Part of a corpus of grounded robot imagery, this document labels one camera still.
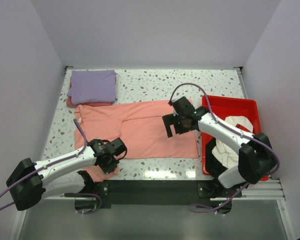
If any red plastic bin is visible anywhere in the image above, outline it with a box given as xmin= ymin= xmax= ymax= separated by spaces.
xmin=201 ymin=96 xmax=262 ymax=175

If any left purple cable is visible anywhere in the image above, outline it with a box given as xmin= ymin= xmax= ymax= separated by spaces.
xmin=0 ymin=119 xmax=90 ymax=217

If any folded dark pink t shirt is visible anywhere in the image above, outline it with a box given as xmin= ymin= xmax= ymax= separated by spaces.
xmin=66 ymin=84 xmax=112 ymax=108

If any folded purple t shirt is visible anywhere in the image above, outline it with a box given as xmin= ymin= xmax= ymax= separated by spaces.
xmin=67 ymin=70 xmax=117 ymax=105

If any aluminium table frame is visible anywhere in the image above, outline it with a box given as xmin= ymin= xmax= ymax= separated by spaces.
xmin=42 ymin=67 xmax=284 ymax=213

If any salmon pink t shirt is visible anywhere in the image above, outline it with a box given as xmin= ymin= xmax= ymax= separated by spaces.
xmin=74 ymin=98 xmax=200 ymax=183

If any white t shirt red print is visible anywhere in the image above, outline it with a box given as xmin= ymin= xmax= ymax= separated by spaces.
xmin=211 ymin=116 xmax=254 ymax=169

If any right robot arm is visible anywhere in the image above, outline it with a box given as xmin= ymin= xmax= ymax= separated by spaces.
xmin=162 ymin=97 xmax=277 ymax=197

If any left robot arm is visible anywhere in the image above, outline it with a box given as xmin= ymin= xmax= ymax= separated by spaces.
xmin=6 ymin=137 xmax=128 ymax=211

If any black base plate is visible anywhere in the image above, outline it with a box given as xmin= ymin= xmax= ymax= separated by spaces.
xmin=74 ymin=180 xmax=240 ymax=211

